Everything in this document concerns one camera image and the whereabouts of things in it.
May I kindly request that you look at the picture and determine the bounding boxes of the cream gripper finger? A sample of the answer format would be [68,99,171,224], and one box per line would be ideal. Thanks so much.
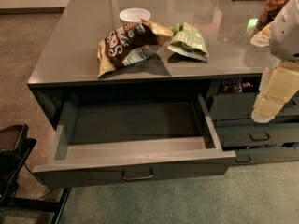
[250,22,273,47]
[251,61,299,123]

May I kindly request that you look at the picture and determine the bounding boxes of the green jalapeno chip bag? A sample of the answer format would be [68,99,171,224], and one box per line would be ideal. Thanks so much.
[167,22,209,62]

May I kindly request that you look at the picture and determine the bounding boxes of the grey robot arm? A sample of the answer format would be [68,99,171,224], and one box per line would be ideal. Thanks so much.
[251,0,299,123]

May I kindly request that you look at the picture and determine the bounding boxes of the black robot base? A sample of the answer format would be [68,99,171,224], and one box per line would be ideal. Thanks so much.
[0,124,71,224]

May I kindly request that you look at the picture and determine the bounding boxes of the right middle grey drawer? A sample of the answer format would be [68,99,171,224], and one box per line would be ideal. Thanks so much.
[214,122,299,147]

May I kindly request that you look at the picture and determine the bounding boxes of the right bottom grey drawer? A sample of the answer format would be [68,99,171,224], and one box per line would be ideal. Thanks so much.
[233,147,299,165]

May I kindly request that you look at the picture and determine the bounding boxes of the brown yellow chip bag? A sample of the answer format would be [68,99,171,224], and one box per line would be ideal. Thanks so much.
[97,20,174,77]

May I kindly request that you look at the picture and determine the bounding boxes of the open grey top drawer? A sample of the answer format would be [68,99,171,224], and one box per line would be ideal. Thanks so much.
[34,95,235,189]

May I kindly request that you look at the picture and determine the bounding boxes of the glass jar of snacks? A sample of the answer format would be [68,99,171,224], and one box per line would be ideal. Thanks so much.
[256,0,289,30]

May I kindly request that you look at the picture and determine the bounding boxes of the snack bags in shelf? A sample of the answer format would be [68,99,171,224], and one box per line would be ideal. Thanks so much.
[221,77,260,93]

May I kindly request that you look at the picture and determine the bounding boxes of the grey cabinet counter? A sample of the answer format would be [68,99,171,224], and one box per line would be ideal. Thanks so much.
[28,0,299,188]

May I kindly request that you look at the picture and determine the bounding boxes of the metal drawer handle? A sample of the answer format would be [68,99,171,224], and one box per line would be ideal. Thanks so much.
[121,169,153,181]

